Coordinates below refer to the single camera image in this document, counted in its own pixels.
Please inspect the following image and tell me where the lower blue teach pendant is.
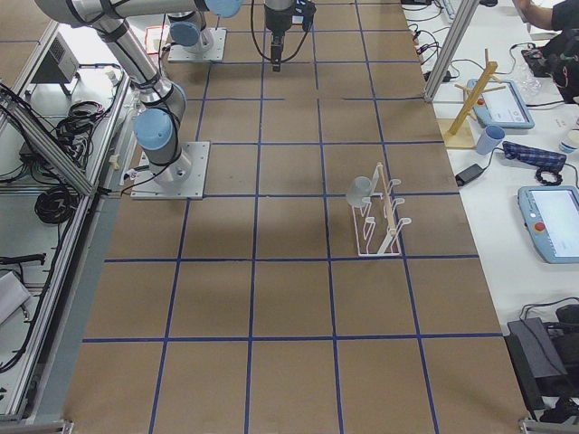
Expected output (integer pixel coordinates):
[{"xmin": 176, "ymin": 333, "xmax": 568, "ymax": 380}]
[{"xmin": 517, "ymin": 185, "xmax": 578, "ymax": 264}]

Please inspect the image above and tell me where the blue teach pendant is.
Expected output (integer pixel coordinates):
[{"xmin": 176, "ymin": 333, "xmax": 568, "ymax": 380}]
[
  {"xmin": 473, "ymin": 80, "xmax": 535, "ymax": 129},
  {"xmin": 517, "ymin": 185, "xmax": 578, "ymax": 264}
]

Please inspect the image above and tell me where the white wire cup rack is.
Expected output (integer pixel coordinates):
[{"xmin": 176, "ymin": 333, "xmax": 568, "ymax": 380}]
[{"xmin": 349, "ymin": 162, "xmax": 412, "ymax": 258}]

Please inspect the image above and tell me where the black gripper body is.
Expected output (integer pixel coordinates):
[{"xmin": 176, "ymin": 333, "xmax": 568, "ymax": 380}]
[{"xmin": 264, "ymin": 0, "xmax": 291, "ymax": 47}]

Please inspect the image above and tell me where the black power adapter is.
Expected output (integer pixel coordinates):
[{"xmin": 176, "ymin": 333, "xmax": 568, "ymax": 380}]
[{"xmin": 455, "ymin": 164, "xmax": 485, "ymax": 187}]

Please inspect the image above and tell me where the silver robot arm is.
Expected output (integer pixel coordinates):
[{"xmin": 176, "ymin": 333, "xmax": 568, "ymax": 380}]
[
  {"xmin": 168, "ymin": 11, "xmax": 214, "ymax": 53},
  {"xmin": 36, "ymin": 1, "xmax": 242, "ymax": 188}
]

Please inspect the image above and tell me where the black bead bracelet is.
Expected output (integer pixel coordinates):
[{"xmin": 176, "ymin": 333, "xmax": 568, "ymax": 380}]
[{"xmin": 535, "ymin": 165, "xmax": 564, "ymax": 186}]

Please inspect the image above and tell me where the aluminium frame post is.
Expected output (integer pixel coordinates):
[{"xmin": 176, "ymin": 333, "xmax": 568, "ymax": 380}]
[{"xmin": 423, "ymin": 0, "xmax": 479, "ymax": 102}]

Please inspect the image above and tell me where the blue plaid cloth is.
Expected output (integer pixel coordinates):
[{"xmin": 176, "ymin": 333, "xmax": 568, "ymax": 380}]
[{"xmin": 502, "ymin": 141, "xmax": 566, "ymax": 172}]

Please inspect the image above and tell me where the upper blue teach pendant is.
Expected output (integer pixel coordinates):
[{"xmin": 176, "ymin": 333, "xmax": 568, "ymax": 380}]
[{"xmin": 473, "ymin": 80, "xmax": 535, "ymax": 129}]

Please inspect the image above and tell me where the grey control box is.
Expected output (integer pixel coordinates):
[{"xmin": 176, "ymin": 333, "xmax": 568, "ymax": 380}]
[{"xmin": 31, "ymin": 33, "xmax": 80, "ymax": 96}]

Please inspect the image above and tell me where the coiled black cable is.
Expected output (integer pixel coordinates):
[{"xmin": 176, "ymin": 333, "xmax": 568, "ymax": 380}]
[{"xmin": 34, "ymin": 184, "xmax": 76, "ymax": 226}]

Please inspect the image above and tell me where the person in black shirt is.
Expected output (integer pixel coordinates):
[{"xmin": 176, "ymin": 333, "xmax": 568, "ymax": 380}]
[{"xmin": 517, "ymin": 0, "xmax": 578, "ymax": 104}]

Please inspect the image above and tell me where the wooden mug tree stand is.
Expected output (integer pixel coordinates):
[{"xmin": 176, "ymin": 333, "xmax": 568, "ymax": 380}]
[{"xmin": 439, "ymin": 49, "xmax": 506, "ymax": 149}]

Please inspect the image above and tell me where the blue cup on side table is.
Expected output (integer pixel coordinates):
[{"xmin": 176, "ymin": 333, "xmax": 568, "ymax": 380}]
[{"xmin": 475, "ymin": 125, "xmax": 506, "ymax": 156}]

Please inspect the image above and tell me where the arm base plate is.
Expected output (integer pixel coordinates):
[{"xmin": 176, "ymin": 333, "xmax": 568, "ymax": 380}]
[
  {"xmin": 168, "ymin": 23, "xmax": 227, "ymax": 63},
  {"xmin": 130, "ymin": 141, "xmax": 211, "ymax": 200}
]

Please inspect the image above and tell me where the small white blue cup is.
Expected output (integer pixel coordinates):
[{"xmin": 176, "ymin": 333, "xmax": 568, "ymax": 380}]
[{"xmin": 559, "ymin": 128, "xmax": 579, "ymax": 154}]

